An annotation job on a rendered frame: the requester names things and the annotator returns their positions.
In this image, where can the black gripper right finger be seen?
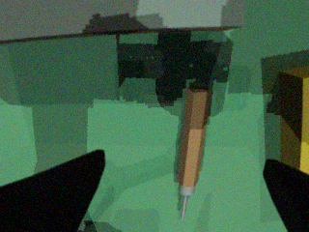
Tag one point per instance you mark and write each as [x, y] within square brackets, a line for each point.
[289, 190]

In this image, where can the yellow rectangular block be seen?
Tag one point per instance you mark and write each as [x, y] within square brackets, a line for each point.
[294, 118]

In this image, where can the grey rectangular panel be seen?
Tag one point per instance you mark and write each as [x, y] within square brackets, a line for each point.
[36, 20]

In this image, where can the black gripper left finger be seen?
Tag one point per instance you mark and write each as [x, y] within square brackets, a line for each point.
[54, 200]

